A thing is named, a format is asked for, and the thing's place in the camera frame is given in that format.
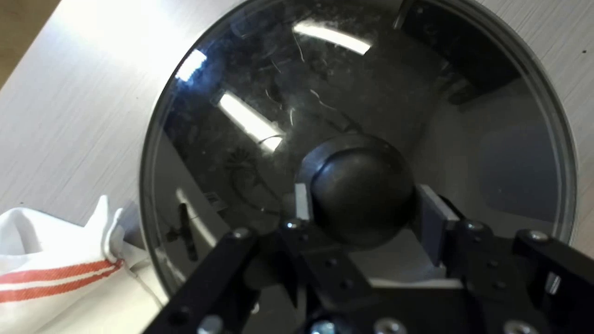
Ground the white towel with red stripes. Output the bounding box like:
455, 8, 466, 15
0, 193, 151, 334

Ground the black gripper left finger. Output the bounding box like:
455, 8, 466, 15
143, 182, 374, 334

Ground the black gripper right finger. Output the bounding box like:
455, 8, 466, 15
414, 184, 594, 334

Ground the glass lid with black knob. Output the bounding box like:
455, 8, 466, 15
138, 0, 581, 306

